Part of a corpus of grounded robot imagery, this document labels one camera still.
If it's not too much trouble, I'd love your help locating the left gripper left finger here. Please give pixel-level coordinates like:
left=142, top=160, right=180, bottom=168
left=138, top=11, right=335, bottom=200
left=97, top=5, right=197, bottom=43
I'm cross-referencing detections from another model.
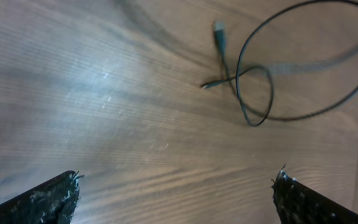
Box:
left=0, top=170, right=83, bottom=224

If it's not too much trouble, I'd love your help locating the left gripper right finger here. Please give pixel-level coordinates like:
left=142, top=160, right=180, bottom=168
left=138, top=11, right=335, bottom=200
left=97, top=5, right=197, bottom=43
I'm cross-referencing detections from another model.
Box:
left=272, top=169, right=358, bottom=224

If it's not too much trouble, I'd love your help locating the black USB cable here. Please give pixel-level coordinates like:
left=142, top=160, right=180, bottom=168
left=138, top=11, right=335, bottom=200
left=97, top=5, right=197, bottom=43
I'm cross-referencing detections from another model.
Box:
left=213, top=0, right=358, bottom=128
left=200, top=64, right=275, bottom=124

